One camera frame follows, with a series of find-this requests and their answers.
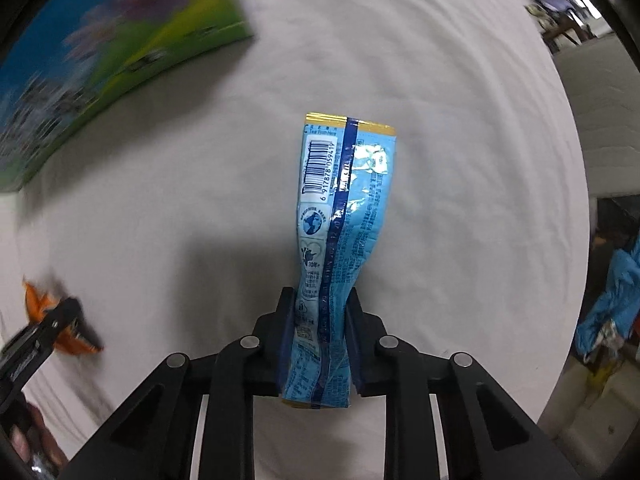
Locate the orange snack bag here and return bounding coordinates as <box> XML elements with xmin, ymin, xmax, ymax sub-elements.
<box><xmin>23</xmin><ymin>280</ymin><xmax>103</xmax><ymax>356</ymax></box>

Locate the blue snack packet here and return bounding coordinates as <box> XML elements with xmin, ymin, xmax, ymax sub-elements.
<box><xmin>282</xmin><ymin>113</ymin><xmax>396</xmax><ymax>408</ymax></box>

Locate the operator left hand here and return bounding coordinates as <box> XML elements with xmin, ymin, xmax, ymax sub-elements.
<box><xmin>9</xmin><ymin>402</ymin><xmax>68</xmax><ymax>477</ymax></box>

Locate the blue plastic bag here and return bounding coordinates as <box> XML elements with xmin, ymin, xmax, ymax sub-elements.
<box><xmin>574</xmin><ymin>232</ymin><xmax>639</xmax><ymax>364</ymax></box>

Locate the grey table cloth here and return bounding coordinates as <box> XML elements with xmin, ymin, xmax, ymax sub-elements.
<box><xmin>1</xmin><ymin>0</ymin><xmax>589</xmax><ymax>454</ymax></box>

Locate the open cardboard box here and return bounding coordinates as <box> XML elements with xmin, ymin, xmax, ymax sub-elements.
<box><xmin>1</xmin><ymin>0</ymin><xmax>253</xmax><ymax>193</ymax></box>

